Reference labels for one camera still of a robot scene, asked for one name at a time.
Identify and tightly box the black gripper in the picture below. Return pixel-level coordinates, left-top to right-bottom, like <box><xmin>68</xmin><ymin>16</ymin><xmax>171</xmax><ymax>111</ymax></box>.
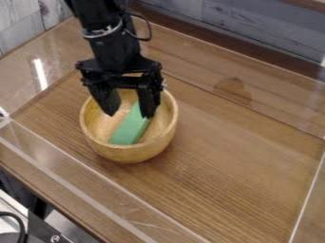
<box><xmin>76</xmin><ymin>29</ymin><xmax>163</xmax><ymax>119</ymax></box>

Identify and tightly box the green rectangular block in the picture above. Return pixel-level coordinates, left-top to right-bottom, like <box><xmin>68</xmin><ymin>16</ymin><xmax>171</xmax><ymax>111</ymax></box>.
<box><xmin>110</xmin><ymin>102</ymin><xmax>151</xmax><ymax>145</ymax></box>

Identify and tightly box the clear acrylic tray wall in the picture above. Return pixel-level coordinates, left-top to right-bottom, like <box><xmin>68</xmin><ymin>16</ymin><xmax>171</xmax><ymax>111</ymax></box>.
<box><xmin>0</xmin><ymin>20</ymin><xmax>325</xmax><ymax>243</ymax></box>

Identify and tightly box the brown wooden bowl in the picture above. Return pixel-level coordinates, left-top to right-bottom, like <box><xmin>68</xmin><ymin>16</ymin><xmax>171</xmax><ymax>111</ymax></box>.
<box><xmin>79</xmin><ymin>90</ymin><xmax>179</xmax><ymax>163</ymax></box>

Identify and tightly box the black metal table frame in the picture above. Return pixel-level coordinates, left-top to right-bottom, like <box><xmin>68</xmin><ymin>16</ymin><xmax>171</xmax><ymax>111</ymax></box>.
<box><xmin>0</xmin><ymin>170</ymin><xmax>87</xmax><ymax>243</ymax></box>

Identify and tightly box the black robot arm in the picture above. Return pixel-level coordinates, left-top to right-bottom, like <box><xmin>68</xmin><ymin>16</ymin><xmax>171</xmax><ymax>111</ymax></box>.
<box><xmin>64</xmin><ymin>0</ymin><xmax>163</xmax><ymax>118</ymax></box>

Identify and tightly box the black cable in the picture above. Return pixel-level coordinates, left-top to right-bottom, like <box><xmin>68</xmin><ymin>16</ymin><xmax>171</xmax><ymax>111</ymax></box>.
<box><xmin>0</xmin><ymin>211</ymin><xmax>30</xmax><ymax>243</ymax></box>

